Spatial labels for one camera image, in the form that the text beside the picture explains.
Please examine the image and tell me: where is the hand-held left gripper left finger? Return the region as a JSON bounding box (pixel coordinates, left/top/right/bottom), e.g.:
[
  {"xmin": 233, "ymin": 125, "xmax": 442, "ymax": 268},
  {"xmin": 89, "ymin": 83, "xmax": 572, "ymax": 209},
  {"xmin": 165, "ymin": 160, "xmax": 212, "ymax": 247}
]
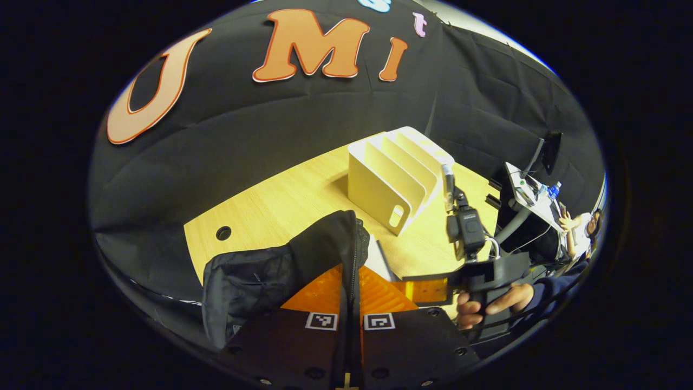
[{"xmin": 218, "ymin": 264, "xmax": 347, "ymax": 389}]

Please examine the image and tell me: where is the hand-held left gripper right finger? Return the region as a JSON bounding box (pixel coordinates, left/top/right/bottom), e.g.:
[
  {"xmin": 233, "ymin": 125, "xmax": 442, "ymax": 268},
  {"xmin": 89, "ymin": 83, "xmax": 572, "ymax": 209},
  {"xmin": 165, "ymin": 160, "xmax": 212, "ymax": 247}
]
[{"xmin": 354, "ymin": 266, "xmax": 482, "ymax": 389}]

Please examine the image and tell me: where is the portrait cover book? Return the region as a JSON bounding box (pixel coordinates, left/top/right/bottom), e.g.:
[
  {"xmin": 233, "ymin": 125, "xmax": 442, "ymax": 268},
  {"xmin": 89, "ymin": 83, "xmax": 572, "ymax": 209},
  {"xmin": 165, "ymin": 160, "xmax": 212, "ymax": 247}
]
[{"xmin": 368, "ymin": 236, "xmax": 402, "ymax": 283}]

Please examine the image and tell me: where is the black schoolbag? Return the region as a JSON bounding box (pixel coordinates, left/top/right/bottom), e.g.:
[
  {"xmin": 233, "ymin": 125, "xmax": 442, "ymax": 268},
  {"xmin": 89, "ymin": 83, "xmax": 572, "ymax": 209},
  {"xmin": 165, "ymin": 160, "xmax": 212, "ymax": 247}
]
[{"xmin": 201, "ymin": 210, "xmax": 372, "ymax": 350}]

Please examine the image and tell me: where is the white bookshelf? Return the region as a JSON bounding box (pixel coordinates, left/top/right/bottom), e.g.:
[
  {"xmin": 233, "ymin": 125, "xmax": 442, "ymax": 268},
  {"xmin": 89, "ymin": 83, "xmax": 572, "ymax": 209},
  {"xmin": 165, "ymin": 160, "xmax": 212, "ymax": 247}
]
[{"xmin": 347, "ymin": 126, "xmax": 456, "ymax": 237}]

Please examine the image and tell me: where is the white desk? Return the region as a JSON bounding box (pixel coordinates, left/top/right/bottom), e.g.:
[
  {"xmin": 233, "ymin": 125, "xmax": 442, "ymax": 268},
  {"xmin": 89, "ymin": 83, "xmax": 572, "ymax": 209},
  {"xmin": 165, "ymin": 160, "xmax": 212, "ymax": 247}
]
[{"xmin": 505, "ymin": 162, "xmax": 570, "ymax": 234}]

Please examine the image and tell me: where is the black monitor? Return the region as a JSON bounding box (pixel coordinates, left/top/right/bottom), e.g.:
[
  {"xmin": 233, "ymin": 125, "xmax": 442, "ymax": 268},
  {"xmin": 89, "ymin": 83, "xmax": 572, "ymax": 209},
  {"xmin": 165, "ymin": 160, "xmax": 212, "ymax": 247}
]
[{"xmin": 522, "ymin": 131, "xmax": 564, "ymax": 180}]

